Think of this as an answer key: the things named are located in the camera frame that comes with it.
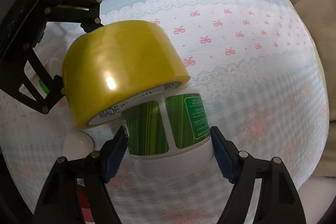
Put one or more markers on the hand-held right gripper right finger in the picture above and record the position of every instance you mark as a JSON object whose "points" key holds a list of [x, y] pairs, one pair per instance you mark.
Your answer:
{"points": [[222, 157]]}

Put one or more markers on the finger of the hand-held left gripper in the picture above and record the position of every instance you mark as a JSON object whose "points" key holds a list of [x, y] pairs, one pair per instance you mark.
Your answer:
{"points": [[53, 93], [92, 12]]}

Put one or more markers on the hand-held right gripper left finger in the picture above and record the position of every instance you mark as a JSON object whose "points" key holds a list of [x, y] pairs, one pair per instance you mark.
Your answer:
{"points": [[115, 157]]}

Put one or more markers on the white bottle with green label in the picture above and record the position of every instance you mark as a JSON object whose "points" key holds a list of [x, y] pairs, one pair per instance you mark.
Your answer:
{"points": [[149, 129]]}

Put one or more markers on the yellow packing tape roll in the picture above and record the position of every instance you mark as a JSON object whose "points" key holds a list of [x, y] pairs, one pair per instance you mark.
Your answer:
{"points": [[118, 61]]}

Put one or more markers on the white container with green mark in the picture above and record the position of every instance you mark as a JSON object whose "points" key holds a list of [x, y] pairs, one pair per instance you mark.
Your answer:
{"points": [[43, 86]]}

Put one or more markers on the white rounded object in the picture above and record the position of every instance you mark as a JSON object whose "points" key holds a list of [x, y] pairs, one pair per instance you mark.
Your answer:
{"points": [[78, 145]]}

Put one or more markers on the red and white object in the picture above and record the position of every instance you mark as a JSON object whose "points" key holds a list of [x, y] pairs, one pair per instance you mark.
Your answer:
{"points": [[85, 203]]}

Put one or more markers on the checked bedsheet with pink bows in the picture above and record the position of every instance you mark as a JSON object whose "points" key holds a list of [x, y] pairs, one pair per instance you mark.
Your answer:
{"points": [[236, 69]]}

